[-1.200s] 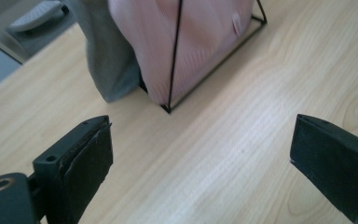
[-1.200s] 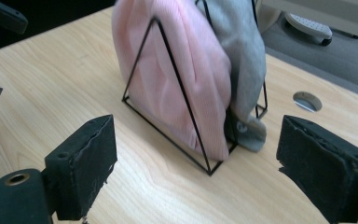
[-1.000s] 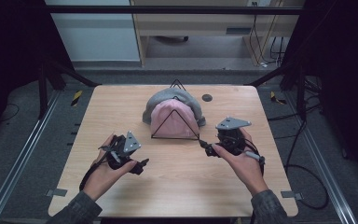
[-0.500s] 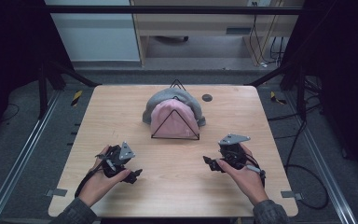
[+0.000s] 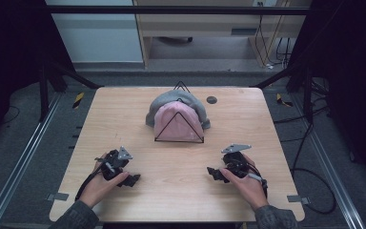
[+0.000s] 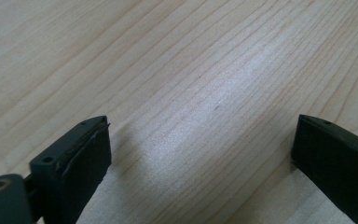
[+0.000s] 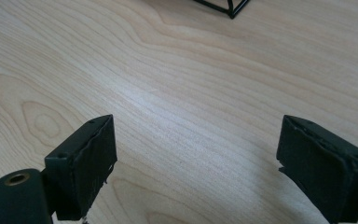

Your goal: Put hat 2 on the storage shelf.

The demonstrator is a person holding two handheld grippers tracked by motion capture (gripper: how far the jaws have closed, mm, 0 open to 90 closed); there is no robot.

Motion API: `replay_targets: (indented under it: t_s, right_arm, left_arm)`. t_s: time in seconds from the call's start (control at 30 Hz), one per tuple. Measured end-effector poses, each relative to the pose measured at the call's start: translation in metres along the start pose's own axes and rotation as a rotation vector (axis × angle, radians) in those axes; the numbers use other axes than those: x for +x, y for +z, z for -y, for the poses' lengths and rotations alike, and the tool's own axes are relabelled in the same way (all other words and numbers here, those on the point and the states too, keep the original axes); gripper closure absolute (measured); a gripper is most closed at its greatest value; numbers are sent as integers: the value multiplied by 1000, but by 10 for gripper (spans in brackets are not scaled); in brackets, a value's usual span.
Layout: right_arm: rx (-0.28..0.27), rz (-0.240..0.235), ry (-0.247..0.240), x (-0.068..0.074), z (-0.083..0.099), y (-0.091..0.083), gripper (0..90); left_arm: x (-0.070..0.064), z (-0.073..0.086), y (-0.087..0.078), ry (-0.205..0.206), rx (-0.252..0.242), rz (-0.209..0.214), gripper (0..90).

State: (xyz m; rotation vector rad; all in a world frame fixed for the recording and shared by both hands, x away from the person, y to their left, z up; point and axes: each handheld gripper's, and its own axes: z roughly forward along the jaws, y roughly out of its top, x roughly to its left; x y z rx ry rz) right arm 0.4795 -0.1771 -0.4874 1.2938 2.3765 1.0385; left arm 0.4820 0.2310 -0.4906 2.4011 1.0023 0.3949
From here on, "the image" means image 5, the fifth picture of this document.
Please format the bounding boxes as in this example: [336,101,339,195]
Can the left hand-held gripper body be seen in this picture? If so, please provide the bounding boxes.
[94,145,134,182]

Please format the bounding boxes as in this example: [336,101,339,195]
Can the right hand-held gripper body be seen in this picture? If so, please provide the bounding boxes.
[220,143,259,179]

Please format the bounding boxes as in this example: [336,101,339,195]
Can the black wire rack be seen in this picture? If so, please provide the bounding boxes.
[153,80,205,144]

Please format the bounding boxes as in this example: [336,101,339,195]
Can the pink knit hat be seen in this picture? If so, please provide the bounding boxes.
[152,100,205,143]

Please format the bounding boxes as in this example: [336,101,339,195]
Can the person's left hand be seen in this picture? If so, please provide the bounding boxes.
[78,169,131,209]

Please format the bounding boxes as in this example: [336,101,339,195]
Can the person's right hand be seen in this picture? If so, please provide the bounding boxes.
[218,168,270,212]

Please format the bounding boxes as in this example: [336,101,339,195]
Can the yellow black tape strip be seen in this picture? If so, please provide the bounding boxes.
[275,93,295,108]
[72,92,86,110]

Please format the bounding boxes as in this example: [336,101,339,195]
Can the grey knit hat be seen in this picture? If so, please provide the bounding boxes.
[145,89,212,131]

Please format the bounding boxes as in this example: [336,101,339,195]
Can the white cabinet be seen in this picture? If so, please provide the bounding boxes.
[44,0,145,64]

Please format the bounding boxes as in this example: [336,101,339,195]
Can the black curtain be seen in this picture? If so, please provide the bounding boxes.
[288,0,366,187]
[0,0,74,152]

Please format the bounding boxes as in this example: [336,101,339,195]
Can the right hand-held gripper cable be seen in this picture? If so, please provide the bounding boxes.
[247,162,269,198]

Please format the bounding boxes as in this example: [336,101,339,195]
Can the hand-held gripper cable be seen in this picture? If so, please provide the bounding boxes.
[247,162,269,198]
[74,171,104,202]

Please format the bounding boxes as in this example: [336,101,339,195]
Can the left hand-held gripper cable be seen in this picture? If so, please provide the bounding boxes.
[74,171,104,202]

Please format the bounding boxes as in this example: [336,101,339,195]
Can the grey metal table bracket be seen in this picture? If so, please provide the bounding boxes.
[46,192,70,202]
[287,195,312,205]

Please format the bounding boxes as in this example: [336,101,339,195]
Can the aluminium floor rail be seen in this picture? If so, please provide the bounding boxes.
[0,92,63,229]
[290,94,366,229]

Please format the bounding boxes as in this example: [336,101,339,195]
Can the black frame strut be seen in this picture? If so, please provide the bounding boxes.
[38,59,105,122]
[251,61,315,124]

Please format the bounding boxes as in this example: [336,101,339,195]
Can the black floor cable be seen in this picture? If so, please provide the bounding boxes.
[273,104,337,215]

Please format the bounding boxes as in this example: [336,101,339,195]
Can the hanging black cables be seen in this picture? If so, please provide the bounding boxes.
[254,1,292,70]

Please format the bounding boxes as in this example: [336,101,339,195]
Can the black horizontal frame bar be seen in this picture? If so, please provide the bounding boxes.
[46,5,311,16]

